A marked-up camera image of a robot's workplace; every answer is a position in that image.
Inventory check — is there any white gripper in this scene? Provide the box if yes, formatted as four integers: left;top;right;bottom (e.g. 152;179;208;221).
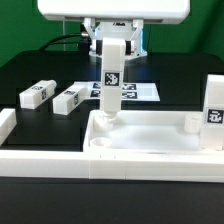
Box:
37;0;190;56

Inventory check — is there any white desk top tray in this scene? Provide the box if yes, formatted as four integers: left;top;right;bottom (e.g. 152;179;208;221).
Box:
83;110;224;155

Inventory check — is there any white fiducial marker sheet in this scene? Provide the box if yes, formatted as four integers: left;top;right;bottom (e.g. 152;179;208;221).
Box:
74;81;160;102

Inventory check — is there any black cable with connector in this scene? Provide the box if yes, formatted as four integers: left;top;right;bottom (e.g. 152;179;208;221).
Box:
39;31;92;52

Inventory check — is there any white thin cable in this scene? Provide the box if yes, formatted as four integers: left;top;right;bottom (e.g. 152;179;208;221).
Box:
61;20;67;52

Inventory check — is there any white U-shaped fence frame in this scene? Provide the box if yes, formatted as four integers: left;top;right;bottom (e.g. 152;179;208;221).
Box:
0;109;224;183

